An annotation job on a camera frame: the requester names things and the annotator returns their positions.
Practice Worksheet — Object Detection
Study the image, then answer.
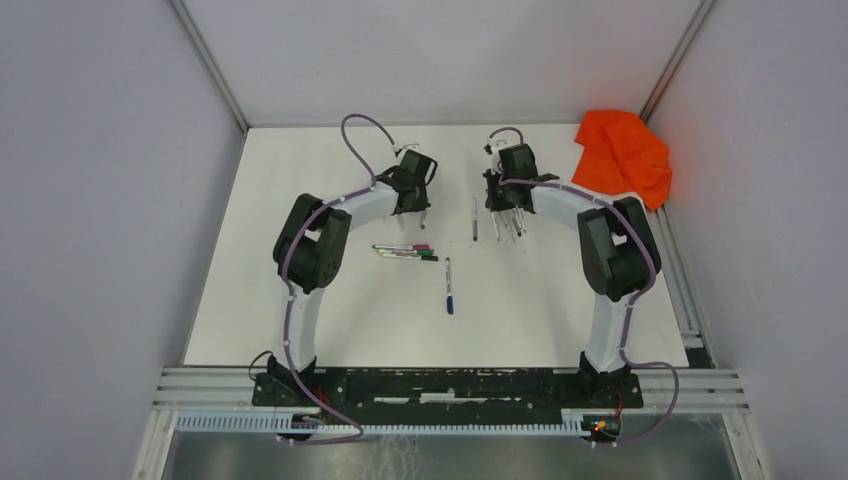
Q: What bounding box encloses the yellow capped marker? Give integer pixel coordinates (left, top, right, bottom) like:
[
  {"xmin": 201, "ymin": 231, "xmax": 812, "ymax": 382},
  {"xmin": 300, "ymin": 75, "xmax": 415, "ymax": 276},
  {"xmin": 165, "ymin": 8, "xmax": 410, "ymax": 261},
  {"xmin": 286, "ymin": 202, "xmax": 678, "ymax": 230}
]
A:
[{"xmin": 501, "ymin": 209, "xmax": 522, "ymax": 239}]

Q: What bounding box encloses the blue capped marker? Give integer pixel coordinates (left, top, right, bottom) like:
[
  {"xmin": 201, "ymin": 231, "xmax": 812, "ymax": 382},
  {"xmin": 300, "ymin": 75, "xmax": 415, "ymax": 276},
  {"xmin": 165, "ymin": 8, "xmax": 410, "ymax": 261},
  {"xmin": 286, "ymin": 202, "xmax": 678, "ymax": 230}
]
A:
[{"xmin": 445, "ymin": 257, "xmax": 455, "ymax": 315}]

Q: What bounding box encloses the brown capped marker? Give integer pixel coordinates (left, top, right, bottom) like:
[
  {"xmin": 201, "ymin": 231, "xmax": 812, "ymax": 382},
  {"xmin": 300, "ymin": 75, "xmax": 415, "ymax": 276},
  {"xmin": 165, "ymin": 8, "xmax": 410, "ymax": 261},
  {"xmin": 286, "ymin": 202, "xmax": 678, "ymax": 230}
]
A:
[{"xmin": 490, "ymin": 211, "xmax": 501, "ymax": 242}]

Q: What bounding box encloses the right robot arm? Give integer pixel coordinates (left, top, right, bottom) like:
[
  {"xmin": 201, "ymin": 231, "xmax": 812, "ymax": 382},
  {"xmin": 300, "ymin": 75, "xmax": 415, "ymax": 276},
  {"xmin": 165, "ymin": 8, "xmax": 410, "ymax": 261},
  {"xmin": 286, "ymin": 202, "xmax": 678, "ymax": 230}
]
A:
[{"xmin": 484, "ymin": 139, "xmax": 661, "ymax": 408}]

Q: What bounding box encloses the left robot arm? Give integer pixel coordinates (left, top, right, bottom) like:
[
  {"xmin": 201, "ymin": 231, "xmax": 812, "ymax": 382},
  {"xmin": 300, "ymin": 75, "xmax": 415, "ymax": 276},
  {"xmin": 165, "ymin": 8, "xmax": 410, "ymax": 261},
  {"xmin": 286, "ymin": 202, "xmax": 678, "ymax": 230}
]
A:
[{"xmin": 272, "ymin": 146, "xmax": 438, "ymax": 408}]

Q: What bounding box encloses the black capped horizontal marker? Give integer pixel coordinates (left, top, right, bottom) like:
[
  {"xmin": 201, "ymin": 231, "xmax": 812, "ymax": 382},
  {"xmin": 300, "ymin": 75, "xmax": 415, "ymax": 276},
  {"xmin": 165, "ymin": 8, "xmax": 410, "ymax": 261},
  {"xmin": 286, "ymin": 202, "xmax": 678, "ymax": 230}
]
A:
[{"xmin": 378, "ymin": 252, "xmax": 439, "ymax": 262}]

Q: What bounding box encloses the orange cloth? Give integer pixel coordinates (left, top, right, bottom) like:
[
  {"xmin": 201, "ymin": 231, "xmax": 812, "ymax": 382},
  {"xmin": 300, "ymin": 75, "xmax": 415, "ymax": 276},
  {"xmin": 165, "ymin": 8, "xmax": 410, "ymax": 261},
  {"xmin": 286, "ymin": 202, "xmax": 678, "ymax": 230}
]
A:
[{"xmin": 572, "ymin": 110, "xmax": 672, "ymax": 211}]

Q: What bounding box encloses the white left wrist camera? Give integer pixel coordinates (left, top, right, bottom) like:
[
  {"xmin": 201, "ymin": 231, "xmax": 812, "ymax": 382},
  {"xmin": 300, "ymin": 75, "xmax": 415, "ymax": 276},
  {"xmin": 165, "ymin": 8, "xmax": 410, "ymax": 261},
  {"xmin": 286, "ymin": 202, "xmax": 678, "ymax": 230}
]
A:
[{"xmin": 391, "ymin": 142, "xmax": 420, "ymax": 157}]

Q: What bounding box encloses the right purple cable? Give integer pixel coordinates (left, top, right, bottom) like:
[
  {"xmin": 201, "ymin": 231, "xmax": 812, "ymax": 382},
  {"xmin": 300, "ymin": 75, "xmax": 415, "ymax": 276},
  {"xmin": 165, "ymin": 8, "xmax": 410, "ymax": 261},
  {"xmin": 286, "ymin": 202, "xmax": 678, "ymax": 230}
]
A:
[{"xmin": 488, "ymin": 126, "xmax": 682, "ymax": 448}]

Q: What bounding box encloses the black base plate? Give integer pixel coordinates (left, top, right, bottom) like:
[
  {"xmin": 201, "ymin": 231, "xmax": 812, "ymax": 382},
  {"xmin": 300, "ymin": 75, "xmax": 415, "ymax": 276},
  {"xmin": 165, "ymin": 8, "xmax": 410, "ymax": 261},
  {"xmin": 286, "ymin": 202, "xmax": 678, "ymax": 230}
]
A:
[{"xmin": 252, "ymin": 367, "xmax": 643, "ymax": 425}]

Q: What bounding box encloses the white slotted cable duct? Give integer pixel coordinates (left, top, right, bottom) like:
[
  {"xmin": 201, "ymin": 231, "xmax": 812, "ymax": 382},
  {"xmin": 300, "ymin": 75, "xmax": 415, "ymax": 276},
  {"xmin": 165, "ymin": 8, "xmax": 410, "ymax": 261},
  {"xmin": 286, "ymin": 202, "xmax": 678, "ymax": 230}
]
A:
[{"xmin": 176, "ymin": 411, "xmax": 622, "ymax": 437}]

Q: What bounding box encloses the aluminium frame rail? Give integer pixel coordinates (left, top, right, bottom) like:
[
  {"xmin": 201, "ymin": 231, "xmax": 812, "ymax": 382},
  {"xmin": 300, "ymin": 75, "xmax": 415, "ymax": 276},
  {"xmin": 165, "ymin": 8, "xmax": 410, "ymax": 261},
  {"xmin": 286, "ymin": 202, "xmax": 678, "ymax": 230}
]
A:
[{"xmin": 153, "ymin": 367, "xmax": 751, "ymax": 414}]

